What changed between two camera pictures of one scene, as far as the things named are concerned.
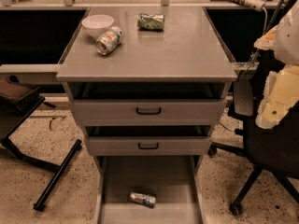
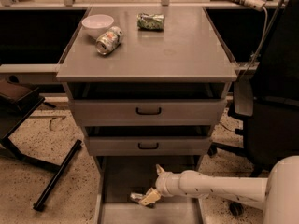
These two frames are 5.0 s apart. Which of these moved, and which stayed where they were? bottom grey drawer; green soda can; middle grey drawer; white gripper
Moved: white gripper
Stayed: middle grey drawer; bottom grey drawer; green soda can
